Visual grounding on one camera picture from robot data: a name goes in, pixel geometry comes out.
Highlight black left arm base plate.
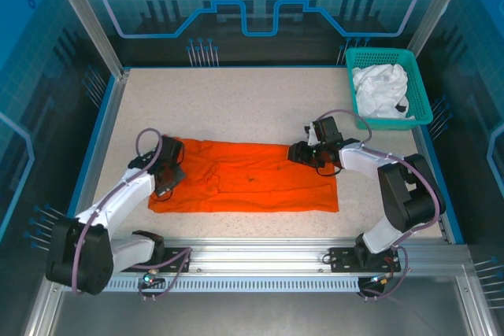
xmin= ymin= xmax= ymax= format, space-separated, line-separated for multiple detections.
xmin=120 ymin=247 xmax=193 ymax=274

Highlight thin black right gripper cable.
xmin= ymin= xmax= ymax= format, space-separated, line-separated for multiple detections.
xmin=316 ymin=161 xmax=343 ymax=179

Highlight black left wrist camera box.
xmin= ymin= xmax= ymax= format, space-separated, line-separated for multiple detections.
xmin=159 ymin=136 xmax=185 ymax=166

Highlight short purple looped cable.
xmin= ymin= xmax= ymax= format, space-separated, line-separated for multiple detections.
xmin=136 ymin=247 xmax=193 ymax=303
xmin=356 ymin=245 xmax=410 ymax=301

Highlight aluminium frame post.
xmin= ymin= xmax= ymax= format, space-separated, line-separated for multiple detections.
xmin=43 ymin=0 xmax=129 ymax=80
xmin=406 ymin=0 xmax=480 ymax=61

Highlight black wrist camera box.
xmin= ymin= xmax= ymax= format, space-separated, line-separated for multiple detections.
xmin=159 ymin=136 xmax=185 ymax=166
xmin=312 ymin=115 xmax=343 ymax=145

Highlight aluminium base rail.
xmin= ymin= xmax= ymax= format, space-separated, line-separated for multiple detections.
xmin=50 ymin=236 xmax=473 ymax=276

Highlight white t-shirt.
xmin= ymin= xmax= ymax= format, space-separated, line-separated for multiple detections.
xmin=350 ymin=62 xmax=417 ymax=120

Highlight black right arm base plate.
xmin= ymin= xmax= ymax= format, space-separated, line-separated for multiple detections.
xmin=328 ymin=246 xmax=402 ymax=274

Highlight teal plastic basket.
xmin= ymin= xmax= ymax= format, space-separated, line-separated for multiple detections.
xmin=344 ymin=46 xmax=435 ymax=132

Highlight orange t-shirt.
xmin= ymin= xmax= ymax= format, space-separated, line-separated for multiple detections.
xmin=147 ymin=137 xmax=341 ymax=216

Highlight slotted grey cable duct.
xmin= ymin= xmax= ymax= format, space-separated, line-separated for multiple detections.
xmin=61 ymin=275 xmax=371 ymax=294

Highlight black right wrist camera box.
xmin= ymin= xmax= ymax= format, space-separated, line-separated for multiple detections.
xmin=312 ymin=115 xmax=343 ymax=145

